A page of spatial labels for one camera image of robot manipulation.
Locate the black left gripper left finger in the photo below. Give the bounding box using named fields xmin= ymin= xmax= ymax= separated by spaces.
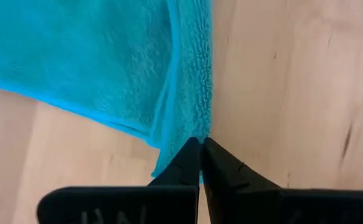
xmin=37 ymin=136 xmax=200 ymax=224

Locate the teal microfiber towel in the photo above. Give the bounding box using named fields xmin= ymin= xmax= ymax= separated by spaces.
xmin=0 ymin=0 xmax=214 ymax=185

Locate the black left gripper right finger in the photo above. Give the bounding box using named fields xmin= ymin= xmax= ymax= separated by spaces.
xmin=201 ymin=137 xmax=363 ymax=224

